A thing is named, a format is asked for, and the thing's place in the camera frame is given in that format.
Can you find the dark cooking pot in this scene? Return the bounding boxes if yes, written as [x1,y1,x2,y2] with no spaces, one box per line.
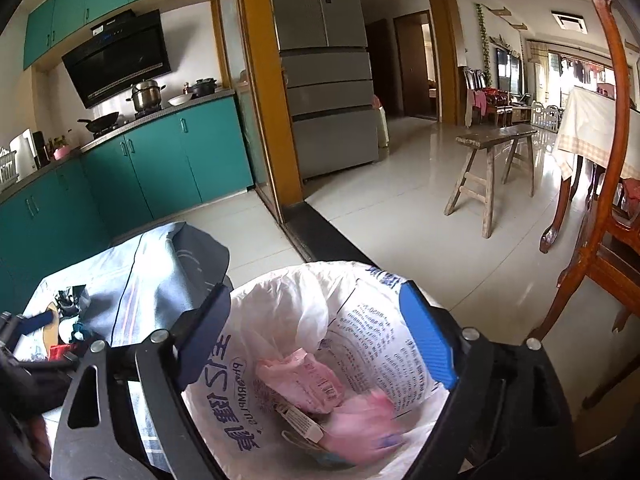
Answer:
[190,78,217,99]

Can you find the wooden stool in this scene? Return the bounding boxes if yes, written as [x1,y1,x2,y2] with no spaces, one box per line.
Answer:
[444,124,538,238]

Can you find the wooden dining chair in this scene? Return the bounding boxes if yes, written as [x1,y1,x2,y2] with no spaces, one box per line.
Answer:
[524,0,640,411]

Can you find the black range hood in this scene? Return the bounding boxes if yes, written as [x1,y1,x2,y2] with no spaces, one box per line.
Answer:
[62,10,171,108]

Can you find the red wrapper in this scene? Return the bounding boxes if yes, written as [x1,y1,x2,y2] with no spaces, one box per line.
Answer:
[48,344,78,361]

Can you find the white bowl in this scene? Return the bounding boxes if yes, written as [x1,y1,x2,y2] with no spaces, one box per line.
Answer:
[168,93,192,106]

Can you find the blue plaid tablecloth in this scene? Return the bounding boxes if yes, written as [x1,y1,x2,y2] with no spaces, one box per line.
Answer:
[1,222,229,479]

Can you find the grey refrigerator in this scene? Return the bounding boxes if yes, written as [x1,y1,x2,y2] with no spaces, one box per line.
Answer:
[271,0,378,180]

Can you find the white lined trash bin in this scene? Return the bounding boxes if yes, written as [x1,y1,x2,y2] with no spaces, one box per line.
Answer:
[185,261,448,479]

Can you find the pink white wrapper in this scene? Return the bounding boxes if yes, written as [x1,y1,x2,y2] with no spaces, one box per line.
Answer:
[319,389,404,465]

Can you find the white dish rack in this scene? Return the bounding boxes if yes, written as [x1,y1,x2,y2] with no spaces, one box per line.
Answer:
[0,148,18,192]

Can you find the black wok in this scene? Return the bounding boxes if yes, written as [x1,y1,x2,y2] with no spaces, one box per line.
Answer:
[78,112,119,133]

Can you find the white paper cup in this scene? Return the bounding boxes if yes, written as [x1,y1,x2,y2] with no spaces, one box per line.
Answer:
[42,302,60,354]

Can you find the pink bowl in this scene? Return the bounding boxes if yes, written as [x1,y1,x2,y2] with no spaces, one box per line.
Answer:
[53,145,72,160]

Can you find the pink plastic bag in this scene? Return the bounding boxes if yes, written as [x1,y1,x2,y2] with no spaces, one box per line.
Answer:
[255,348,345,415]

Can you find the green snack bag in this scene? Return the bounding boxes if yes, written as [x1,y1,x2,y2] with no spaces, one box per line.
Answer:
[54,285,90,318]

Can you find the white blue medicine box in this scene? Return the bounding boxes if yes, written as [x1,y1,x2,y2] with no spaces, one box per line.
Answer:
[274,403,324,444]

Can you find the dining table with cloth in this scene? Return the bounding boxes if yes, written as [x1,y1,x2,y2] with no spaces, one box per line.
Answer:
[539,87,615,254]

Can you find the green lower cabinets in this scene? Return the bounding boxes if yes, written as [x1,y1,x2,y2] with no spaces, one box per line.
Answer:
[1,91,254,313]

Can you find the steel stock pot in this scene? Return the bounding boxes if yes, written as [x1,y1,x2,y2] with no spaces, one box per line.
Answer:
[127,79,165,114]

